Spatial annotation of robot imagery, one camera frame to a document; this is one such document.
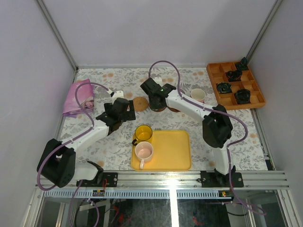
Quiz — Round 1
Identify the brown wooden coaster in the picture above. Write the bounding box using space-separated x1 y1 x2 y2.
168 107 180 113
150 107 166 112

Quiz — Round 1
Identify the woven rattan coaster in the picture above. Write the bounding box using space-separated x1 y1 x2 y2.
133 96 149 112

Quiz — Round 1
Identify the amber glass cup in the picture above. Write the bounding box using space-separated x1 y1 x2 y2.
132 125 153 146

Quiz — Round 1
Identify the pink mug white handle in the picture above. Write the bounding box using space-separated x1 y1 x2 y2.
135 141 154 170

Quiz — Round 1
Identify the cream mug pink outside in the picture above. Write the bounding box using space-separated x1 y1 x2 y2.
190 88 205 103

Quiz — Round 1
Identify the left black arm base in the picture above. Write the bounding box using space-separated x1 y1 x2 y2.
81 172 118 188

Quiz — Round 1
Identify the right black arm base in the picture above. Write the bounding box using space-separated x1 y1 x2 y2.
197 166 244 188

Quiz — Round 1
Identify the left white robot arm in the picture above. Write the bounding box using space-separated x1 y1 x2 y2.
36 98 136 188

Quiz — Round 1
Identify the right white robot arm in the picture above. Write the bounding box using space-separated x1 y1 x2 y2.
140 78 233 187

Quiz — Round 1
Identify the floral tablecloth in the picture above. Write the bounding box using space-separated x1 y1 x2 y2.
76 68 267 171

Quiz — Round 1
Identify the pink folded cloth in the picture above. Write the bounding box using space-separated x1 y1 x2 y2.
62 79 94 117

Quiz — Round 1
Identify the yellow plastic tray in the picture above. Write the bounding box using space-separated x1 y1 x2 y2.
131 131 192 172

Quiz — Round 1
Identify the black part with yellow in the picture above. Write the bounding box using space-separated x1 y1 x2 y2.
216 82 232 94

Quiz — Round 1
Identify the black part compartment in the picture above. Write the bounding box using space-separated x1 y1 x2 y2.
234 89 251 105
235 57 249 71
225 70 242 82

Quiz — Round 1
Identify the orange compartment tray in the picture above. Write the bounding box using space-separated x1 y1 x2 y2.
206 61 266 110

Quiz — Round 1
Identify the black part lower compartment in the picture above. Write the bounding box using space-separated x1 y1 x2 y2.
234 89 251 105

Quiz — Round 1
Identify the black part top compartment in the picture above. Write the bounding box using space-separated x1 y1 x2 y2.
235 57 249 71

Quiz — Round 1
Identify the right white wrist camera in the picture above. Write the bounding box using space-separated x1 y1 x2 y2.
153 77 162 85

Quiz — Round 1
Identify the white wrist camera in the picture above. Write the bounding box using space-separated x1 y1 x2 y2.
153 77 162 85
108 90 124 101

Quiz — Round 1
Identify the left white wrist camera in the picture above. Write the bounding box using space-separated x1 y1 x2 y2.
108 90 124 101

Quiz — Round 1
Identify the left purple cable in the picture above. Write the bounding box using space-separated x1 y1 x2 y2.
36 82 113 227

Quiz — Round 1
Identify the purple cable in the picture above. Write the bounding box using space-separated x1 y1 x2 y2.
36 82 113 227
148 60 267 216

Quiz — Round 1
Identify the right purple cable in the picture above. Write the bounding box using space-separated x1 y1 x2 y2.
148 60 267 216

